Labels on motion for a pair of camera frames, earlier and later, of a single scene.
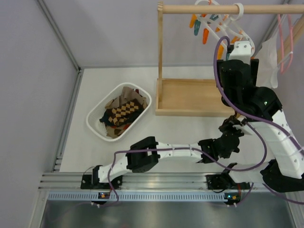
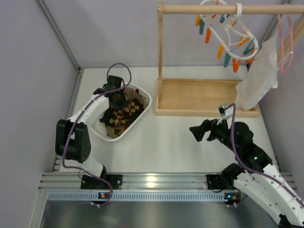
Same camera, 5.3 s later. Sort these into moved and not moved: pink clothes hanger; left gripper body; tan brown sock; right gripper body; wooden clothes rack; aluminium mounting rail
Moved: left gripper body; right gripper body
Not moved: pink clothes hanger; wooden clothes rack; tan brown sock; aluminium mounting rail
